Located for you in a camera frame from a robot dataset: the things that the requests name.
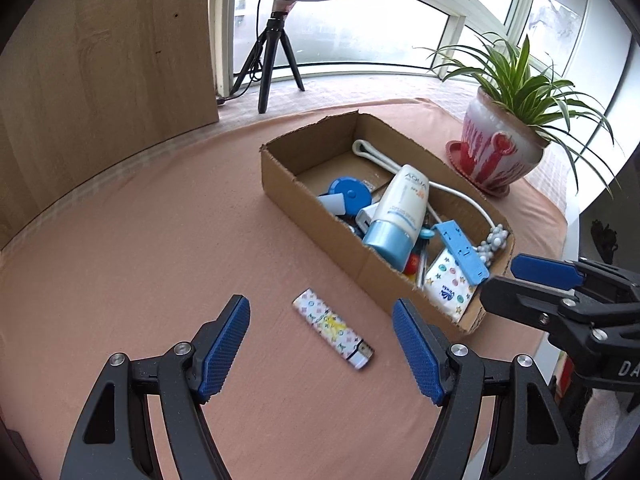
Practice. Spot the patterned lighter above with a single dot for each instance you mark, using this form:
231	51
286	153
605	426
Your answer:
330	325

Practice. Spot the blue plastic card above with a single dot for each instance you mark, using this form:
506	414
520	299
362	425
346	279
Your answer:
460	250

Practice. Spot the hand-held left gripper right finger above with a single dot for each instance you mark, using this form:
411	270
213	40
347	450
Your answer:
415	350

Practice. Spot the green spider plant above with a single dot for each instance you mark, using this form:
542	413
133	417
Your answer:
525	75

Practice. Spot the round blue tape measure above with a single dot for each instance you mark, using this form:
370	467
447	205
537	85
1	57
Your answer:
352	192

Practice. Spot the white sunscreen tube blue cap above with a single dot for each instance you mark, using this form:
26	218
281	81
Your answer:
400	205

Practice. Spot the white charger adapter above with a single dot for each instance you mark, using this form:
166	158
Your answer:
367	217

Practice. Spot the wooden board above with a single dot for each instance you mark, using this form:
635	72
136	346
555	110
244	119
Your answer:
100	70

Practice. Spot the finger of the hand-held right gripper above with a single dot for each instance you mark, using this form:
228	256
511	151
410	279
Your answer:
542	270
520	300

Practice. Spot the patterned tissue pack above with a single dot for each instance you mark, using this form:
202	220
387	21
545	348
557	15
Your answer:
447	290

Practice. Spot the red and white flower pot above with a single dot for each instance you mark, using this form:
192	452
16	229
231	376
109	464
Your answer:
495	145

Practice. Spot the person's right hand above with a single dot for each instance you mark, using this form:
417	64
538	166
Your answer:
605	425

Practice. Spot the cardboard box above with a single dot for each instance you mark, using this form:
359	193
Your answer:
310	230

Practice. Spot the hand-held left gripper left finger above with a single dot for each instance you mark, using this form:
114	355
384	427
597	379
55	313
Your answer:
227	345

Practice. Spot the black tripod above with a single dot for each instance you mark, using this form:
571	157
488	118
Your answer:
272	55

